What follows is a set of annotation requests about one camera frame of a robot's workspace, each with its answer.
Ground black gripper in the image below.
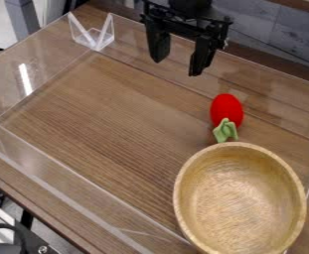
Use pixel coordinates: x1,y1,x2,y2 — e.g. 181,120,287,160
141,0,233,76

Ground red felt fruit green stem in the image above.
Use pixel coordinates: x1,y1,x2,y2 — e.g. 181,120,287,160
209,92,245,144

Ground clear acrylic tray walls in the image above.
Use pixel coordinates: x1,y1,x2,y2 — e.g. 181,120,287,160
0,17,309,254

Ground wooden bowl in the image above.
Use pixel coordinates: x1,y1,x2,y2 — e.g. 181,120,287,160
173,142,307,254

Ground black metal table leg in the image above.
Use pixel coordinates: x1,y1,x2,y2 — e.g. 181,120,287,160
20,210,34,229

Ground clear acrylic corner bracket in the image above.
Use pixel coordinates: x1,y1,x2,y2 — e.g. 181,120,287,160
68,12,114,52

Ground black cable lower left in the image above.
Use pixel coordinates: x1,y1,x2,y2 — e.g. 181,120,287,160
0,222,30,254

